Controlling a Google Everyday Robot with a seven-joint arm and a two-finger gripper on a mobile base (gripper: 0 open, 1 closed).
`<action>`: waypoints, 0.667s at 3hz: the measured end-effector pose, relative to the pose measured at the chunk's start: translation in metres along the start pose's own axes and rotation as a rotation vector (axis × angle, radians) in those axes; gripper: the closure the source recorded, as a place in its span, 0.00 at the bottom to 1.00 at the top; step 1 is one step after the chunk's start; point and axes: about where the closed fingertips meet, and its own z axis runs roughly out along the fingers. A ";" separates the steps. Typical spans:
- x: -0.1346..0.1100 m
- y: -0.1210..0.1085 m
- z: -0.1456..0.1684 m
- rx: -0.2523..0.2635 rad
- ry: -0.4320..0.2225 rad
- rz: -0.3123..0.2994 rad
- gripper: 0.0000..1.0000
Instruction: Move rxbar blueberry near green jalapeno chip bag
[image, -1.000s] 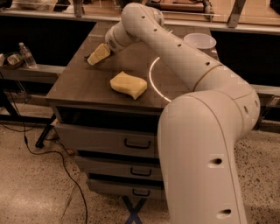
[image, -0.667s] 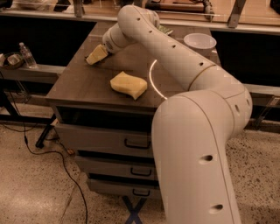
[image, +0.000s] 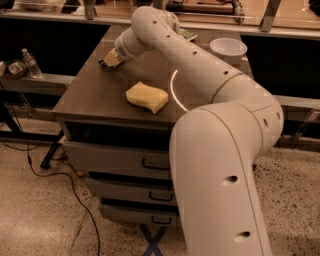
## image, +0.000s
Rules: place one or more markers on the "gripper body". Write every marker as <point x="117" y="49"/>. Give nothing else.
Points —
<point x="124" y="46"/>

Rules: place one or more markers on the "blue rxbar blueberry wrapper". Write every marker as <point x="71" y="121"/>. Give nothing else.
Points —
<point x="104" y="65"/>

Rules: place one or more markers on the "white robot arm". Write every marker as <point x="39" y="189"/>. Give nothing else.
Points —
<point x="212" y="147"/>

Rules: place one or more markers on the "green jalapeno chip bag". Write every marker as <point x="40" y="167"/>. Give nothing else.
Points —
<point x="186" y="34"/>

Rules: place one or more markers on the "yellow sponge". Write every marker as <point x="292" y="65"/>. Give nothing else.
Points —
<point x="146" y="96"/>

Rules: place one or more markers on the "grey drawer cabinet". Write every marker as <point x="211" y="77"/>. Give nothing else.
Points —
<point x="94" y="109"/>

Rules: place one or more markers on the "grey side shelf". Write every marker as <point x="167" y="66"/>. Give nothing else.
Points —
<point x="49" y="84"/>

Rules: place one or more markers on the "clear plastic water bottle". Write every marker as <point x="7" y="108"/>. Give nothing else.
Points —
<point x="31" y="64"/>

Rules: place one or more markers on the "dark bowl with items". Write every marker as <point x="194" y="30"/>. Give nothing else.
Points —
<point x="12" y="70"/>

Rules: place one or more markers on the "top grey drawer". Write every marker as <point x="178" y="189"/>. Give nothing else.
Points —
<point x="118" y="160"/>

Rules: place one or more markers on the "grey drawer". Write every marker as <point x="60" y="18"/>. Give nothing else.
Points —
<point x="108" y="191"/>
<point x="135" y="215"/>
<point x="118" y="160"/>

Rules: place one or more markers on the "white bowl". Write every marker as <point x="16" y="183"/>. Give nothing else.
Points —
<point x="229" y="50"/>

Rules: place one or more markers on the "middle grey drawer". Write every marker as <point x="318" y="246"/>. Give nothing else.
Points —
<point x="108" y="191"/>

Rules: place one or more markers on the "bottom grey drawer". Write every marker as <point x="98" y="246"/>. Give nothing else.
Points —
<point x="135" y="215"/>

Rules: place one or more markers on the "blue tape cross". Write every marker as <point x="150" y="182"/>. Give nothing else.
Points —
<point x="153" y="241"/>

